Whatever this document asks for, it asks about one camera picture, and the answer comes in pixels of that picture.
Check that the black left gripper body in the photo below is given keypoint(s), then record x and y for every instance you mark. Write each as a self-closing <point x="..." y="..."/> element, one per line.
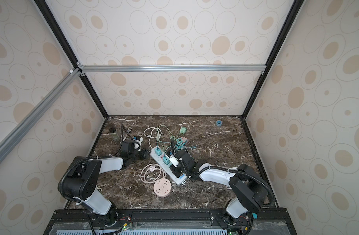
<point x="136" y="155"/>

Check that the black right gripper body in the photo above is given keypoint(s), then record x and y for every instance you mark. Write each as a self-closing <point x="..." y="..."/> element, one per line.
<point x="185" y="170"/>

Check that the teal charger plug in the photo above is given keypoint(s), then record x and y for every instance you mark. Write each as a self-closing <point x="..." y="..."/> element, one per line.
<point x="158" y="151"/>

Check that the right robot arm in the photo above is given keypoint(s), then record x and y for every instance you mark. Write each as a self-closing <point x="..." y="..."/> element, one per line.
<point x="251" y="192"/>

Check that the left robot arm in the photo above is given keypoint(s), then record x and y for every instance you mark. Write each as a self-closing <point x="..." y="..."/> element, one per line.
<point x="79" y="182"/>

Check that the white colourful power strip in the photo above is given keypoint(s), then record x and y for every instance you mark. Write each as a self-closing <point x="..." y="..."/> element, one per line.
<point x="166" y="168"/>

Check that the round pink power socket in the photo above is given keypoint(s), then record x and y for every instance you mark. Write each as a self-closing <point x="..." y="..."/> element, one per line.
<point x="162" y="188"/>

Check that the glass spice jar black lid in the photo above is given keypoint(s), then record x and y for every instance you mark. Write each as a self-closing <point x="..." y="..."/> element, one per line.
<point x="113" y="133"/>

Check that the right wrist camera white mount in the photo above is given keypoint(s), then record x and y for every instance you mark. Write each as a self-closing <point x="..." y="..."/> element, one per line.
<point x="173" y="161"/>

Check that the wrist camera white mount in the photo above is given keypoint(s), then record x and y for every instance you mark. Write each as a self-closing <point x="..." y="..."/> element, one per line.
<point x="173" y="161"/>
<point x="132" y="144"/>

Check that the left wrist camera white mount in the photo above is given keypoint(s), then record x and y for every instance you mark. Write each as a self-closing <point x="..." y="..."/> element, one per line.
<point x="132" y="144"/>

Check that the aluminium frame crossbar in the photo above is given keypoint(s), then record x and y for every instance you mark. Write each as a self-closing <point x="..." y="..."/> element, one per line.
<point x="173" y="68"/>

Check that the aluminium frame left bar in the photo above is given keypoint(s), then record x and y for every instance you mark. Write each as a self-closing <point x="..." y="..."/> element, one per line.
<point x="11" y="140"/>

